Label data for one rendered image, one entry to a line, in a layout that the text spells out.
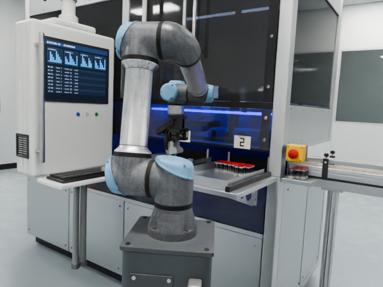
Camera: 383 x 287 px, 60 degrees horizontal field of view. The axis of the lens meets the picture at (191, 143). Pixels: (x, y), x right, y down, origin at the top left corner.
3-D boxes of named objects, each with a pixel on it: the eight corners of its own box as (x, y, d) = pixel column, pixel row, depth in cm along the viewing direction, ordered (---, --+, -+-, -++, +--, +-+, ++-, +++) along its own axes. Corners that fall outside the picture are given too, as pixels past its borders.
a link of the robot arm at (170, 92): (185, 82, 133) (190, 84, 144) (158, 81, 135) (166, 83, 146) (184, 102, 134) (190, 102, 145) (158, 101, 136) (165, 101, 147)
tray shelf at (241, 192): (165, 159, 193) (165, 156, 192) (282, 178, 154) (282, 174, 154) (101, 170, 153) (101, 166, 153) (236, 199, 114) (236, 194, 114)
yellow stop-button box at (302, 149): (290, 159, 150) (291, 143, 149) (306, 161, 146) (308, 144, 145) (285, 160, 143) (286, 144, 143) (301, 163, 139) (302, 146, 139)
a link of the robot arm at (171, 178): (188, 208, 93) (191, 160, 91) (143, 203, 95) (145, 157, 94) (196, 197, 105) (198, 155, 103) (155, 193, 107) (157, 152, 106)
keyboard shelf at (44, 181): (101, 169, 198) (101, 164, 197) (134, 176, 181) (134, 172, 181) (27, 180, 161) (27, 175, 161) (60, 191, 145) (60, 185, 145)
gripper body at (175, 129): (178, 142, 147) (179, 115, 145) (163, 140, 152) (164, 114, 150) (188, 141, 153) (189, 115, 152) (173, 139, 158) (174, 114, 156)
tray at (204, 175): (213, 168, 161) (214, 161, 161) (263, 176, 147) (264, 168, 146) (170, 179, 133) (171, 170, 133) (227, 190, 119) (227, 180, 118)
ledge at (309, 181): (290, 177, 158) (290, 173, 157) (318, 181, 150) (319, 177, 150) (281, 181, 146) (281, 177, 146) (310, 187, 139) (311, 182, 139)
